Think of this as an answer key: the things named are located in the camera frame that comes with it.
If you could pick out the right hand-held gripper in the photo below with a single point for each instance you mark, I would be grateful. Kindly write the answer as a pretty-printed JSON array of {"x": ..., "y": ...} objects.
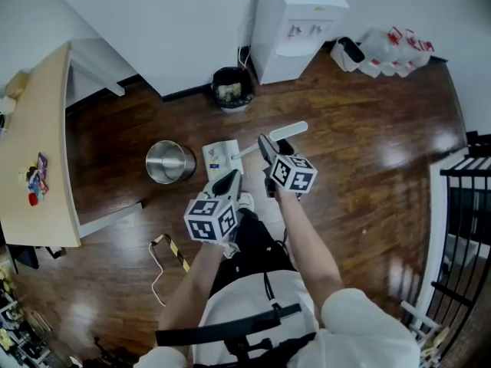
[{"x": 293, "y": 173}]

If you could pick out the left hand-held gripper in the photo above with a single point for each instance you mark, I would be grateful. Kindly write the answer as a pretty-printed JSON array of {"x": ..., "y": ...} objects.
[{"x": 207, "y": 221}]

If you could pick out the silver metal bin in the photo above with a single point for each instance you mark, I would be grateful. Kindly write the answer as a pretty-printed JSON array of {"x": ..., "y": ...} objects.
[{"x": 169, "y": 163}]

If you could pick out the person's right forearm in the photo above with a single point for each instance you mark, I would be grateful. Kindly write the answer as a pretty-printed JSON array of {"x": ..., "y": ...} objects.
[{"x": 310, "y": 251}]

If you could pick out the person's left forearm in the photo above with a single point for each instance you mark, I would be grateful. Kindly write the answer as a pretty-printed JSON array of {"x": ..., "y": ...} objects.
[{"x": 192, "y": 286}]

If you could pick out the person's right white shoe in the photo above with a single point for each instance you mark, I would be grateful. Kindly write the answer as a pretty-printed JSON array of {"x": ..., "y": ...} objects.
[{"x": 246, "y": 201}]

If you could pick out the person's white shoe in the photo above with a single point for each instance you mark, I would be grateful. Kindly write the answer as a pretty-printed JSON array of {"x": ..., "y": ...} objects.
[
  {"x": 232, "y": 250},
  {"x": 246, "y": 201}
]

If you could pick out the person's black trousers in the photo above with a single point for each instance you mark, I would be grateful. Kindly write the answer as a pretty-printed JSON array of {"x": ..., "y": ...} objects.
[{"x": 253, "y": 244}]

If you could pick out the person's left white shoe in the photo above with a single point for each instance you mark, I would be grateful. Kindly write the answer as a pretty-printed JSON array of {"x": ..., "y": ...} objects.
[{"x": 232, "y": 250}]

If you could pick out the black-lined waste bin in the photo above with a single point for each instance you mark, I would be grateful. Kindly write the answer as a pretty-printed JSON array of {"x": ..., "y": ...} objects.
[{"x": 232, "y": 90}]

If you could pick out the yellow black striped tape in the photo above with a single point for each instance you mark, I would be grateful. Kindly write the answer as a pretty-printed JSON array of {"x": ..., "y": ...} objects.
[{"x": 174, "y": 249}]

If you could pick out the person's white shirt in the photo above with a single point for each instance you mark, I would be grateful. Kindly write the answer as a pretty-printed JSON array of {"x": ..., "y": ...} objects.
[{"x": 238, "y": 301}]

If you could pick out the small white bin black lid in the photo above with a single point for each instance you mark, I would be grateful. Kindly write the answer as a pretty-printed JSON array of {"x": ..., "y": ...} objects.
[{"x": 347, "y": 54}]

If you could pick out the white water dispenser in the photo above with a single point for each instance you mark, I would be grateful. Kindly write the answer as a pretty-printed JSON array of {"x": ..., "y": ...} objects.
[{"x": 284, "y": 21}]

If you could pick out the black chest-mounted rig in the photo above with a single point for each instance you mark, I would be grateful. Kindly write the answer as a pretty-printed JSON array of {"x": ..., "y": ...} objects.
[{"x": 222, "y": 328}]

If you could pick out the cluster of clear water jugs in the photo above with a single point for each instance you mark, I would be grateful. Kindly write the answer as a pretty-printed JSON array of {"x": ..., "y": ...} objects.
[{"x": 395, "y": 58}]

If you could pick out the pile of colourful snack packets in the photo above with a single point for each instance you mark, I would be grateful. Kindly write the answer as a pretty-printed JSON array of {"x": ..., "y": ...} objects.
[{"x": 36, "y": 175}]

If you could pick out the light wooden table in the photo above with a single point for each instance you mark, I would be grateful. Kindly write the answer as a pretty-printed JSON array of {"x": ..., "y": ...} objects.
[{"x": 42, "y": 129}]

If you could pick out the red round lid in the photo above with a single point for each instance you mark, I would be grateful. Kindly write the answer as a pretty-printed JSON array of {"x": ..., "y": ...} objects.
[{"x": 33, "y": 199}]

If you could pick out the black stair railing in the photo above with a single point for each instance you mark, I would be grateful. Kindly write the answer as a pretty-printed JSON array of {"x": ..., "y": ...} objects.
[{"x": 460, "y": 244}]

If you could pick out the black equipment bag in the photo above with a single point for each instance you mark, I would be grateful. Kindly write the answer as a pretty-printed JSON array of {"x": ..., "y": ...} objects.
[{"x": 103, "y": 353}]

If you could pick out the black office chair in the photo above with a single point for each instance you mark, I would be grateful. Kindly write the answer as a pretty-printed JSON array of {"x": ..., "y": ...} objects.
[{"x": 25, "y": 257}]

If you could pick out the white metal rack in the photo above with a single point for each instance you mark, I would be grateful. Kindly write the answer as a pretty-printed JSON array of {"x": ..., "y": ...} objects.
[{"x": 420, "y": 320}]

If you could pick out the tan cardboard box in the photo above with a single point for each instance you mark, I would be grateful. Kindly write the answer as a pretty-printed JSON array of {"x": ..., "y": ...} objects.
[{"x": 17, "y": 84}]

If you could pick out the white mug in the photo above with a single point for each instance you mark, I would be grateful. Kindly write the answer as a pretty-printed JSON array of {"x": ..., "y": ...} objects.
[{"x": 7, "y": 105}]

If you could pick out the cluttered storage shelf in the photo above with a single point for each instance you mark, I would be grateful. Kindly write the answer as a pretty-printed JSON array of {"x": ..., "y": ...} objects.
[{"x": 19, "y": 328}]

